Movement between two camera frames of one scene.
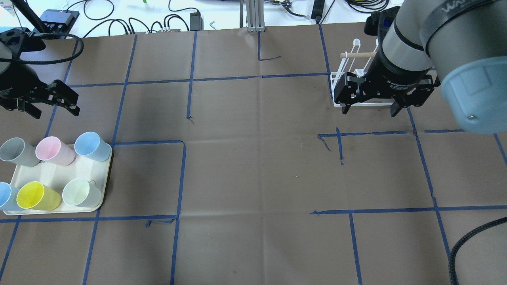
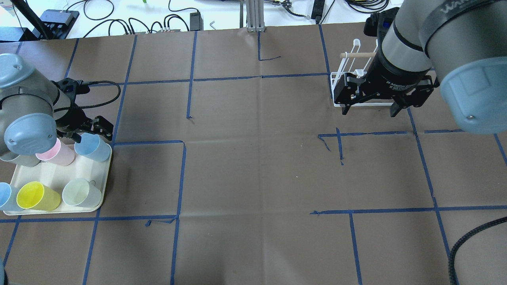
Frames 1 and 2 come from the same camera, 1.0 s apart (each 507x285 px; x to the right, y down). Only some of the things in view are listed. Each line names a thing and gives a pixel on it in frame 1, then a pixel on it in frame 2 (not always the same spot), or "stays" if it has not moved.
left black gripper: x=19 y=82 -> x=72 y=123
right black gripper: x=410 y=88 stays
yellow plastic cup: x=35 y=195 stays
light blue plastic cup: x=90 y=144 stays
